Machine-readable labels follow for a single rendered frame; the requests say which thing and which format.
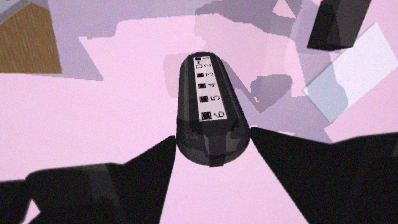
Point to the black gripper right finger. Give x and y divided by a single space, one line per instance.
323 180

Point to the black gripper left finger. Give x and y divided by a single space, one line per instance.
136 189

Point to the dark grey rounded unit with white label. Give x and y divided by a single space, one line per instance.
211 128

